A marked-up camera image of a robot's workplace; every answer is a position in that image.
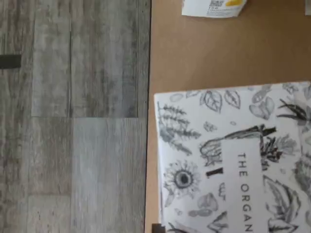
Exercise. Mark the white yellow granola box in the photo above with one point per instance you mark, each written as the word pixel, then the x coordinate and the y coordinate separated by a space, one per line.
pixel 211 8

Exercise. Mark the black metal shelf frame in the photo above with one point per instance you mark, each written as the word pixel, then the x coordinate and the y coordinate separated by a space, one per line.
pixel 148 60

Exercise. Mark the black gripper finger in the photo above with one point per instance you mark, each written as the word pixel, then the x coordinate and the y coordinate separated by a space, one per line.
pixel 158 228

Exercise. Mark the black metal stand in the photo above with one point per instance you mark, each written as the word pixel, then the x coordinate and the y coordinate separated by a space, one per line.
pixel 9 61

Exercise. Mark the white box yellow strip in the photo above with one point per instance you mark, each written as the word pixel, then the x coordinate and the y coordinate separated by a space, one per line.
pixel 230 157

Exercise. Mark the wooden shelf board with boxes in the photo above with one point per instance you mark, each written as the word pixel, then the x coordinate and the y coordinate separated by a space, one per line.
pixel 218 53

